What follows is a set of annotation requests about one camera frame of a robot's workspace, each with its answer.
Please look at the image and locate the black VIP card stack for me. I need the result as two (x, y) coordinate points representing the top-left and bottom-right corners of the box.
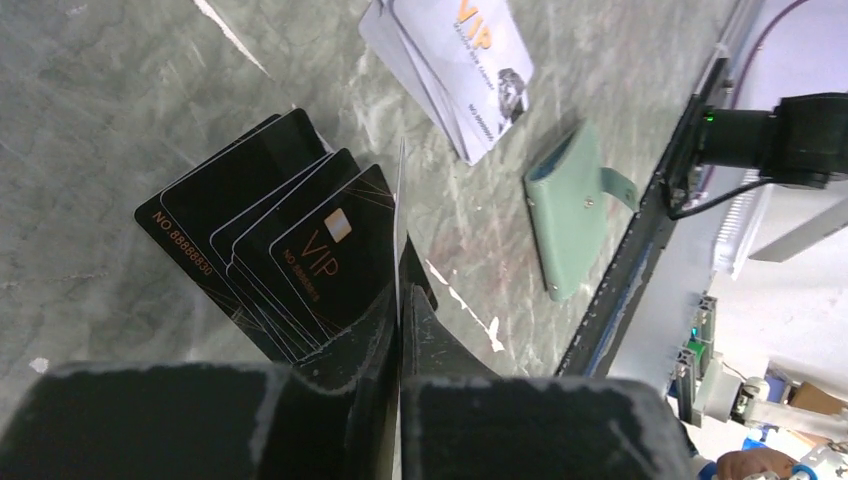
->
(134, 108), (428, 365)

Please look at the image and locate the single black VIP card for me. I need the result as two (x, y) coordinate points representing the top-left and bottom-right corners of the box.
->
(393, 137), (406, 329)

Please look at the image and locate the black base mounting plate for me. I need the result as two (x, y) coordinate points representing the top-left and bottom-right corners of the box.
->
(554, 44), (732, 377)

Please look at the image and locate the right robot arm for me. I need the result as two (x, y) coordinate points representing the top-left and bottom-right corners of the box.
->
(668, 93), (847, 220)

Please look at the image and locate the silver VIP card stack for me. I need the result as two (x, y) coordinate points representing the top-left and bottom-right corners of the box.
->
(359, 0), (534, 165)

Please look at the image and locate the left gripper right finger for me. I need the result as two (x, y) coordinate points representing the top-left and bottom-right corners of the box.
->
(400, 286), (693, 479)

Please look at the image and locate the green card holder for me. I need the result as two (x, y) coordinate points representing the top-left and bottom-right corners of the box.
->
(523, 120), (639, 302)

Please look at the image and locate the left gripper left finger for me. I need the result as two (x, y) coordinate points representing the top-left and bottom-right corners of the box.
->
(1, 287), (398, 479)

